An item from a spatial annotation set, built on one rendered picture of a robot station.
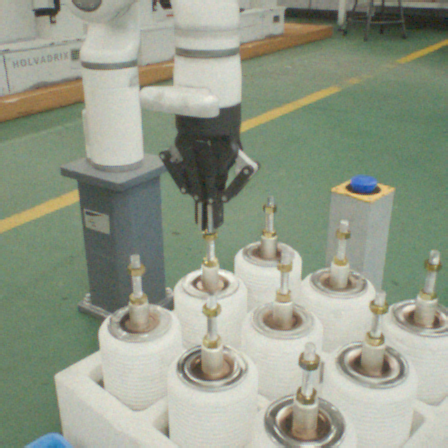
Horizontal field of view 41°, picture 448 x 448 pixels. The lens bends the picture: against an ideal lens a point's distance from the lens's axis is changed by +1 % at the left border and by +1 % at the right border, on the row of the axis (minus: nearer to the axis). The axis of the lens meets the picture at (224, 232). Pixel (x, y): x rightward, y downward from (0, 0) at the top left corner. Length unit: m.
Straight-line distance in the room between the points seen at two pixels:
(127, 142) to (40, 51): 1.82
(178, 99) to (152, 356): 0.28
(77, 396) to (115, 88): 0.50
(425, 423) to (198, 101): 0.42
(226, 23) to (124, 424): 0.44
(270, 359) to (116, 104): 0.52
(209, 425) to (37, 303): 0.70
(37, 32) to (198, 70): 2.40
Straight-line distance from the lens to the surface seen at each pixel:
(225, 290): 0.75
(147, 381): 0.70
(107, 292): 1.13
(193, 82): 0.64
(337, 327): 0.77
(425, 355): 0.72
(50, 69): 2.85
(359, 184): 0.91
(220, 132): 0.65
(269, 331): 0.68
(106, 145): 1.02
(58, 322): 1.19
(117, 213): 1.04
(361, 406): 0.63
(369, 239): 0.92
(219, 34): 0.63
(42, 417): 0.99
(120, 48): 1.00
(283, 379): 0.70
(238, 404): 0.61
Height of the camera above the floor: 0.65
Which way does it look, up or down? 26 degrees down
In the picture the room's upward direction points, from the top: straight up
